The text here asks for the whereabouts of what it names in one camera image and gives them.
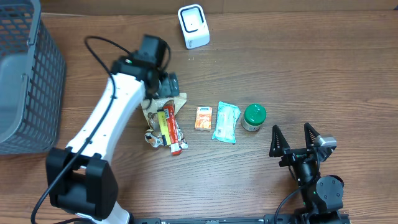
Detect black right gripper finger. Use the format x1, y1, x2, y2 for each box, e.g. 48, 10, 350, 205
269, 125, 290, 157
304, 123, 320, 149

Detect red snack stick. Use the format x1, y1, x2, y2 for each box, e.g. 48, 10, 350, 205
163, 104, 182, 156

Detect green lid jar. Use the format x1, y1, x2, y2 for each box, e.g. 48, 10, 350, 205
241, 104, 267, 131

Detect yellow snack stick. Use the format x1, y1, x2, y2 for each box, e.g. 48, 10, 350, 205
157, 110, 171, 146

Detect orange tissue pack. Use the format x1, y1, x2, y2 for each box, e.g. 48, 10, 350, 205
195, 106, 213, 131

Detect beige snack pouch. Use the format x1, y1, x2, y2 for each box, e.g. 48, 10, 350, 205
141, 93, 187, 148

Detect teal wet wipes pack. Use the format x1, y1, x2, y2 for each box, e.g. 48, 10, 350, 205
212, 101, 241, 144

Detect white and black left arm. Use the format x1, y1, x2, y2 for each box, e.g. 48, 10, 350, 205
44, 52, 179, 223

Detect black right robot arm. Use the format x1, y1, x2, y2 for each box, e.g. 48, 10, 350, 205
268, 123, 349, 223

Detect white barcode scanner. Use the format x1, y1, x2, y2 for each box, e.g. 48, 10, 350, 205
177, 4, 210, 49

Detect grey plastic mesh basket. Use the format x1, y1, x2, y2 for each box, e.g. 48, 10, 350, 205
1, 0, 67, 155

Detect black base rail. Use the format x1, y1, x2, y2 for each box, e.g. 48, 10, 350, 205
132, 214, 351, 224

